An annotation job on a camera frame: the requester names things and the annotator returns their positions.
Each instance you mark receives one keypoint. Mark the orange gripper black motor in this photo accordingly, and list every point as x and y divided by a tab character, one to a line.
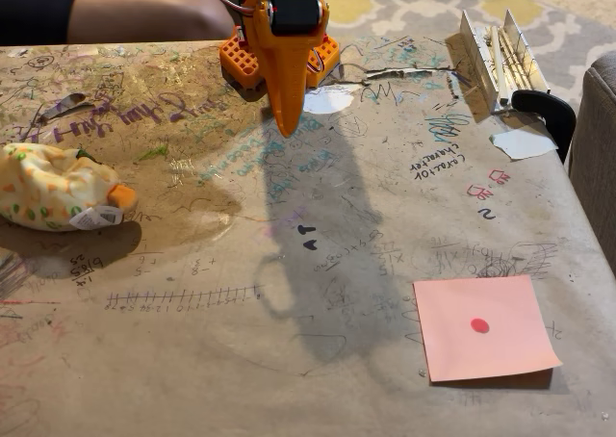
295	15

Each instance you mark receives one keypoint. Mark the patterned plush duck toy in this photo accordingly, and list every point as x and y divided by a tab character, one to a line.
53	187

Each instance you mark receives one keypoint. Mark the orange robot arm with base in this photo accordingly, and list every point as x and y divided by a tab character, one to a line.
240	60

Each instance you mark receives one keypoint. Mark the small red round object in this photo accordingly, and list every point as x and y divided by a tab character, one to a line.
479	326

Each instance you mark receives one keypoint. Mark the round white paper patch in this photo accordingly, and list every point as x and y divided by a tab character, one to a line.
327	101

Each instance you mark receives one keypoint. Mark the grey yellow patterned rug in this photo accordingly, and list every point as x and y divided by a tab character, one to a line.
414	8

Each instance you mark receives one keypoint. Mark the person's bare leg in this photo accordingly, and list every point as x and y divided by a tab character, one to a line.
154	16

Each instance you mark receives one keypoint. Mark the grey torn tape scrap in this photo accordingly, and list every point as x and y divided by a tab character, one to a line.
65	105

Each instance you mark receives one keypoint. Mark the torn white paper scrap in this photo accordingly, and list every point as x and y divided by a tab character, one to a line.
522	144

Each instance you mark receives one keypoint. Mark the black shorts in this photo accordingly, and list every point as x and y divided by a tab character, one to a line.
33	13

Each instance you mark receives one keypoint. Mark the black curved clamp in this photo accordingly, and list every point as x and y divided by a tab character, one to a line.
553	107

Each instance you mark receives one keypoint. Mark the grey couch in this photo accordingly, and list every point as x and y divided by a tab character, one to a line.
597	158

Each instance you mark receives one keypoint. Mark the pink sticky note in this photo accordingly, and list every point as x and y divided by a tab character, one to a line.
462	355

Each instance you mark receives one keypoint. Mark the white metal rail frame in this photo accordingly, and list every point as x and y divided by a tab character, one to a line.
481	66

